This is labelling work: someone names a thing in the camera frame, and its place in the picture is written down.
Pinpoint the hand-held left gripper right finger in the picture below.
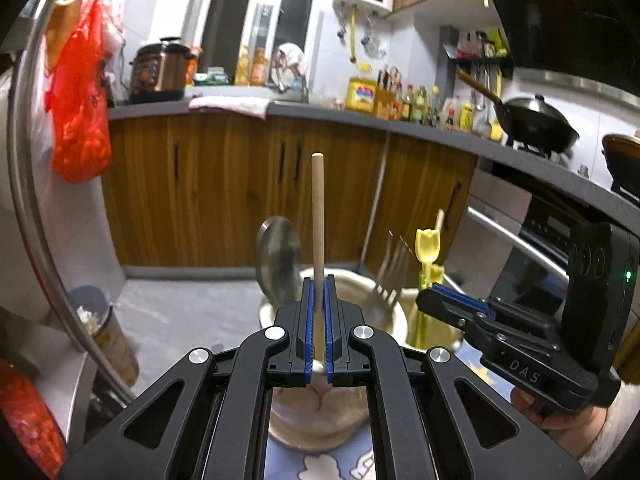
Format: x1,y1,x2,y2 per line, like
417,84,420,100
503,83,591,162
324,275,585,480

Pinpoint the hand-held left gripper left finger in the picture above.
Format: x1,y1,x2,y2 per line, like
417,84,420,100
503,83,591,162
59,279,316,480

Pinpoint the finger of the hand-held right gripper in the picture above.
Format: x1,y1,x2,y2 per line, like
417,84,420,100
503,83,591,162
415,289,483,337
431,283,499,318

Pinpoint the floral ceramic utensil holder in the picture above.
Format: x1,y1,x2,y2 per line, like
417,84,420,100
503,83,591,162
257,267,467,448

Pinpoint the gold fork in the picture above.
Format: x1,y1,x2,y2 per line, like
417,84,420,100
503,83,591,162
374,230,417,311

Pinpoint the silver spoon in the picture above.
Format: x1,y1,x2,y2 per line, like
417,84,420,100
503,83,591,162
256,215,302,311

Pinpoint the person's right forearm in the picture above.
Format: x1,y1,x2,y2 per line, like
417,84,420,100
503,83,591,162
575,385,640,473

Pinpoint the person's right hand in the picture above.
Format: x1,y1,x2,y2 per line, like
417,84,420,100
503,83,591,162
510,389,622,433

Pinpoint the built-in oven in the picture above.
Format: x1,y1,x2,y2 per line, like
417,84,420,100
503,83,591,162
462,167,608,321

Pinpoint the ceramic holder tray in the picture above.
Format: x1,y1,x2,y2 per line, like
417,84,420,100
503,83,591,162
267,410,372,453

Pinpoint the blue cartoon printed cloth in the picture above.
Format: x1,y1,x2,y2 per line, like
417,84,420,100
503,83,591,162
264,337,536,480

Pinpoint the dark clay pot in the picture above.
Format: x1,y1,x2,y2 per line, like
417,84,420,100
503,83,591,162
601,132,640,193

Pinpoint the wooden kitchen cabinet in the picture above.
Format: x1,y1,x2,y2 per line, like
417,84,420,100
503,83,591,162
100,102,481,276

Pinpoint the black wok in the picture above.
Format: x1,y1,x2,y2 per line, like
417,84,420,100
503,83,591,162
456,69,582,157

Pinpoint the trash bin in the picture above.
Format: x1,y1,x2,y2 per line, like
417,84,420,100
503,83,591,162
66,285,140,388

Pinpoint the knife block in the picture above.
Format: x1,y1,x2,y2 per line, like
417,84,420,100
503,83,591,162
375,66,402,120

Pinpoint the white towel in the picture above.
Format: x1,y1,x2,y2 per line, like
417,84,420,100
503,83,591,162
188,94,272,121

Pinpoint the large yellow oil jug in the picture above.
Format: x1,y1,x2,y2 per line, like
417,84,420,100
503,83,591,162
345,75,378,114

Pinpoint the amber oil bottle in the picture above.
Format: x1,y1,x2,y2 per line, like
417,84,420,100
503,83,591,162
250,46,271,87

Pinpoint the rice cooker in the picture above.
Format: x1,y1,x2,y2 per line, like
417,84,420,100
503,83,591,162
128,36,200,105

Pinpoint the hanging red plastic bag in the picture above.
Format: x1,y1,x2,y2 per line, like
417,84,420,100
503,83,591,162
44,0,114,184

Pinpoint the metal storage rack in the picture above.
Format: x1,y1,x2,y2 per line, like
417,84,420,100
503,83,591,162
0,0,136,411

